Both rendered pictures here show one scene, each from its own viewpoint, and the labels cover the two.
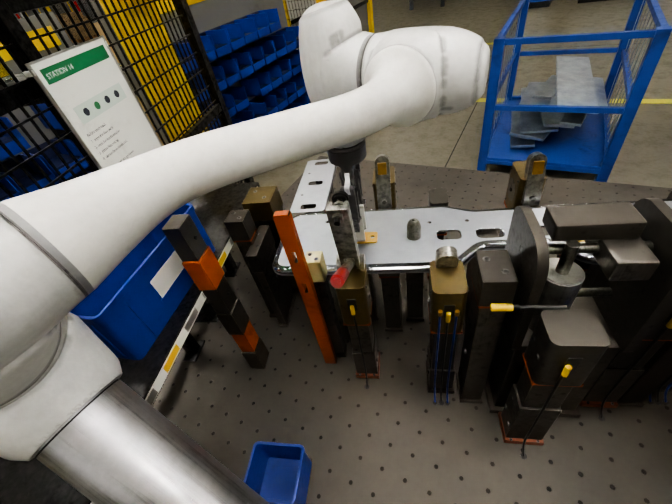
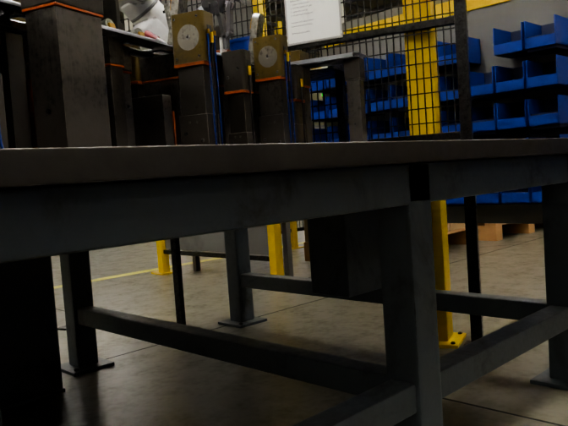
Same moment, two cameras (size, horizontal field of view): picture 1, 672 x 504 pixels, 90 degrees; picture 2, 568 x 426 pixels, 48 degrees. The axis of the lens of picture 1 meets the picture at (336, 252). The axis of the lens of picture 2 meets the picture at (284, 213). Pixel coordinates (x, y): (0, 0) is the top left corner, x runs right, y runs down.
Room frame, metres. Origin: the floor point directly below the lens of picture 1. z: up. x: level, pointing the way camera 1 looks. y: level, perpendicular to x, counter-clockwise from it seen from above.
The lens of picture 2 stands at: (1.12, -1.96, 0.65)
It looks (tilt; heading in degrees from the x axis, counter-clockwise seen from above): 3 degrees down; 100
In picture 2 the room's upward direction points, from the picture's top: 4 degrees counter-clockwise
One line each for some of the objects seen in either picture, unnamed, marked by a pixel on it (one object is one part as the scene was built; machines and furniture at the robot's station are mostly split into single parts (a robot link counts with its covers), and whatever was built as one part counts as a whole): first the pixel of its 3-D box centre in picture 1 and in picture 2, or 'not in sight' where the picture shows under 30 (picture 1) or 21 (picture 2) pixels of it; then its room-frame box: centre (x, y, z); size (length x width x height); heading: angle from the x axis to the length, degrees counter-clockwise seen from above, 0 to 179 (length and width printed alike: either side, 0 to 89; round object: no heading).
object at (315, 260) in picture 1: (328, 311); not in sight; (0.51, 0.05, 0.88); 0.04 x 0.04 x 0.37; 74
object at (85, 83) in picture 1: (111, 123); (312, 0); (0.86, 0.44, 1.30); 0.23 x 0.02 x 0.31; 164
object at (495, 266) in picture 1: (479, 339); not in sight; (0.34, -0.24, 0.91); 0.07 x 0.05 x 0.42; 164
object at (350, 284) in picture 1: (360, 333); not in sight; (0.44, -0.01, 0.87); 0.10 x 0.07 x 0.35; 164
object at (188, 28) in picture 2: (514, 222); (202, 89); (0.68, -0.50, 0.87); 0.12 x 0.07 x 0.35; 164
